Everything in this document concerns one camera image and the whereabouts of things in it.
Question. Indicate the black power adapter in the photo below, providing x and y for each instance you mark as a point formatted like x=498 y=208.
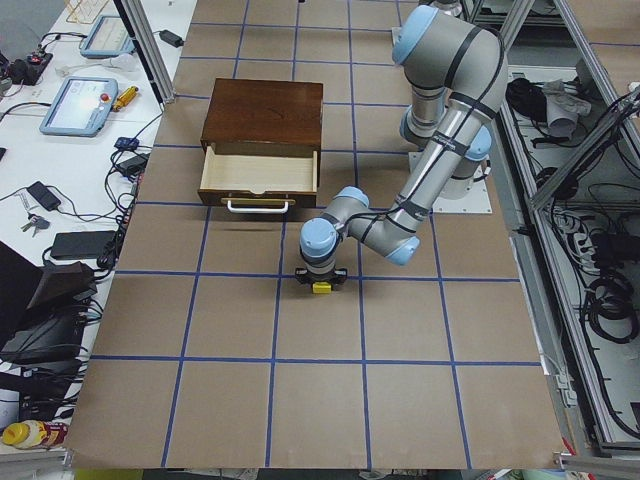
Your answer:
x=171 y=38

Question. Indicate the near teach pendant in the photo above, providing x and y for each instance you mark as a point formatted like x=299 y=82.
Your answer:
x=81 y=107

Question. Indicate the aluminium frame post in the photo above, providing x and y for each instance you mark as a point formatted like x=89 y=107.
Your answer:
x=139 y=30

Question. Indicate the keys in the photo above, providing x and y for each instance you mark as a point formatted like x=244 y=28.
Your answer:
x=35 y=224

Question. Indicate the yellow tool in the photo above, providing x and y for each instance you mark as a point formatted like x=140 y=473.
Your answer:
x=125 y=98

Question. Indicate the dark wooden drawer cabinet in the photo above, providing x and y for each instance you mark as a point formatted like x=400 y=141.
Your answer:
x=264 y=112

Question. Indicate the black tablet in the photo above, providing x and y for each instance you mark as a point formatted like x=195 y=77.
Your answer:
x=81 y=245

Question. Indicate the teach pendant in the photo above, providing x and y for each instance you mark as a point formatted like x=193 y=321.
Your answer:
x=107 y=38
x=81 y=107

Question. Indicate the far teach pendant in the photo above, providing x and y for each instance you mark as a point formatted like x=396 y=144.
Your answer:
x=107 y=38

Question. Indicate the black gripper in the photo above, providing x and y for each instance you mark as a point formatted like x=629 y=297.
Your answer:
x=320 y=279

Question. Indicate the yellow bottle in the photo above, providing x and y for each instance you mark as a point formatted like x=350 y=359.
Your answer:
x=31 y=434

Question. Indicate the black smartphone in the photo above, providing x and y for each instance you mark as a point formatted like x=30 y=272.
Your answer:
x=44 y=196

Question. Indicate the blue small device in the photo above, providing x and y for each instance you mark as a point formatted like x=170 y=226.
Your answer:
x=127 y=144

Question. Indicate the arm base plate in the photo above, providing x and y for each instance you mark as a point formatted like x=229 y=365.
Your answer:
x=465 y=191

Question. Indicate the yellow block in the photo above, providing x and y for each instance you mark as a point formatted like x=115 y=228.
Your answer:
x=322 y=288

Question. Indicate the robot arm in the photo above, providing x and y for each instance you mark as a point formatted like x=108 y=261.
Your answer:
x=458 y=73

